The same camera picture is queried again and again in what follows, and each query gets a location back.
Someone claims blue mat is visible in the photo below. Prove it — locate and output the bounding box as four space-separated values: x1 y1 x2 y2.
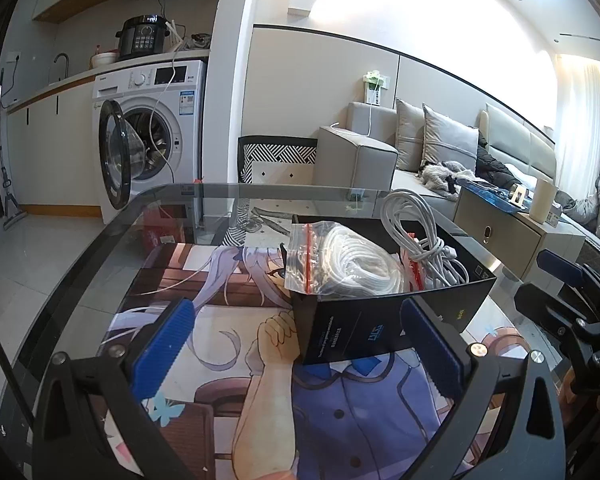
460 180 526 211

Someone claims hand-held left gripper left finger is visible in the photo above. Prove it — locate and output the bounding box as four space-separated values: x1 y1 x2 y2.
32 297 198 480

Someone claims white hanging power cord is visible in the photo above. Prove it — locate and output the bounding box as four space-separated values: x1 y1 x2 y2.
147 17 186 181

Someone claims grey furry cloth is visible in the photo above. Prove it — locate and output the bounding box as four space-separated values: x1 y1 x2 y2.
419 160 476 203

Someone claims wall socket with charger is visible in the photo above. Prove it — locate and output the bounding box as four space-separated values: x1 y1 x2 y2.
360 67 393 106

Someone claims grey pillow with stripe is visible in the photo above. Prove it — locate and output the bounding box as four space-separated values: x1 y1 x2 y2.
420 103 481 173

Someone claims grey sofa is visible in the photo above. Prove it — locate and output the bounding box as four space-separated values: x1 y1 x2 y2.
312 100 596 241

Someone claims white paper roll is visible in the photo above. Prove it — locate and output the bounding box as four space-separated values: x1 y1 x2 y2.
529 178 558 223

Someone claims white kitchen counter cabinet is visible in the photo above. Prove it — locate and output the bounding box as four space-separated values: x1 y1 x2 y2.
5 67 103 216

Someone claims black white patterned chair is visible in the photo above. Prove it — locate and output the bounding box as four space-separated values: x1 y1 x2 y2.
225 135 318 246

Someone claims red bag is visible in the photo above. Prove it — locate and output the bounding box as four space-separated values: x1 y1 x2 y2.
142 200 201 251

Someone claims printed anime desk mat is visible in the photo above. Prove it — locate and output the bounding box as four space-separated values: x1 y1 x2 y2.
100 242 571 480

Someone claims white cable bundle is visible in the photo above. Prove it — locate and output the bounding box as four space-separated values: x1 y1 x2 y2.
380 189 471 291

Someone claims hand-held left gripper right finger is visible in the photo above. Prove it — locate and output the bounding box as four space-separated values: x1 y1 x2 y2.
400 296 566 480

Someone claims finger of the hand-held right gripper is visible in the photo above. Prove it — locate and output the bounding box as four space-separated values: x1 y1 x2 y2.
514 285 583 337
537 249 600 292

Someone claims white washing machine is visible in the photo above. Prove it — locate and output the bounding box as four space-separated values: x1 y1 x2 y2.
91 60 208 223

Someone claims white curtain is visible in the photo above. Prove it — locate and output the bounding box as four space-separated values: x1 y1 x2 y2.
555 55 600 201

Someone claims mop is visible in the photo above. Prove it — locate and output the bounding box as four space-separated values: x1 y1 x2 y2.
0 67 28 231

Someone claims zip bag with white cable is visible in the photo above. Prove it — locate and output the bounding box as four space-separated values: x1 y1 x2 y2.
284 222 423 301

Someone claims black cardboard box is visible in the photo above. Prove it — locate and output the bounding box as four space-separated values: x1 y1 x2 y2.
280 212 497 366

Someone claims black jacket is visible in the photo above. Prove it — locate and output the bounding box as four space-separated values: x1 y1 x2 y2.
475 132 523 191

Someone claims beige side cabinet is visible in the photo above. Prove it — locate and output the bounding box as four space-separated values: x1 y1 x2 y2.
452 182 588 281

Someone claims black pressure cooker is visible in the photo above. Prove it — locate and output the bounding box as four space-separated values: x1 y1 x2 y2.
116 14 170 60

